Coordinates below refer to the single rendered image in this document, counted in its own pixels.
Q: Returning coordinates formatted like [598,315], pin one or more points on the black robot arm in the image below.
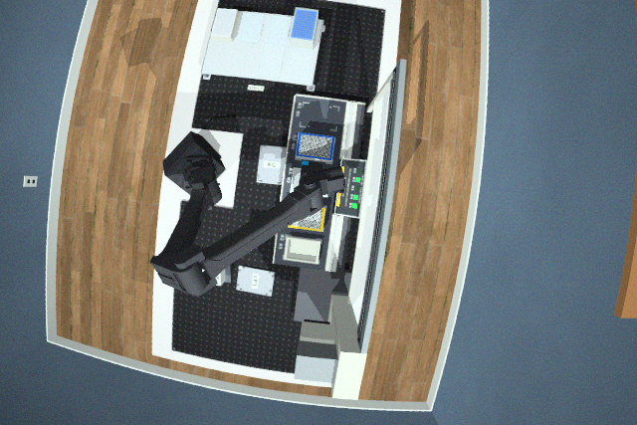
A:
[305,200]

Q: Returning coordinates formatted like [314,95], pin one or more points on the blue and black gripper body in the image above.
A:
[313,166]

